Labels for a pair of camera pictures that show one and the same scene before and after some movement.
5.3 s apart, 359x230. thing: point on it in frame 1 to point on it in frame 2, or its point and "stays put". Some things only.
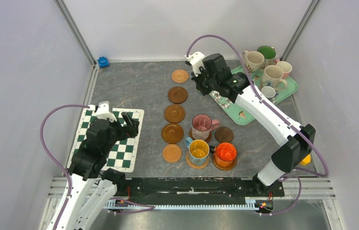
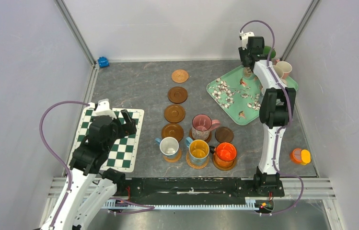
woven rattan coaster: (194, 166) stays put
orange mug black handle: (225, 154) stays put
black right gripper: (202, 79) to (247, 62)
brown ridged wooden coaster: (223, 169) stays put
